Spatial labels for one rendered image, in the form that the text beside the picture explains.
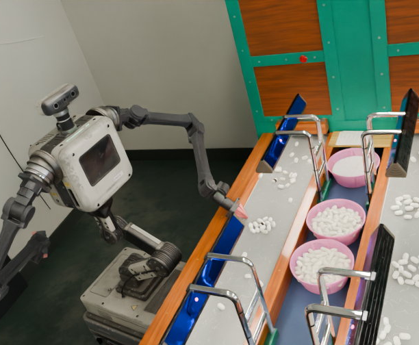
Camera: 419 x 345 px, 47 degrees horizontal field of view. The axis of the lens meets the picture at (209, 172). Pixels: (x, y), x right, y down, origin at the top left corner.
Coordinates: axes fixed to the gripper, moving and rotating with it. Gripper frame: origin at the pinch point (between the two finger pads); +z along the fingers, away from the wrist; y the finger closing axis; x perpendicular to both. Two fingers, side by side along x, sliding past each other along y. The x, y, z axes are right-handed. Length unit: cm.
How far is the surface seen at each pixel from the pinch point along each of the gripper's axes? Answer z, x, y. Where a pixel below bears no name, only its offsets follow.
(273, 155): -7.9, -37.0, 7.1
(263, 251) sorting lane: 13.0, -9.4, -20.8
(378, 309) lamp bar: 37, -73, -69
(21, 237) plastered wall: -118, 163, 5
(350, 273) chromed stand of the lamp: 26, -71, -61
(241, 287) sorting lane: 11.3, -7.5, -42.7
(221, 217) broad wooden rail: -10.1, 7.2, -3.3
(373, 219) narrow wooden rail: 45, -41, 4
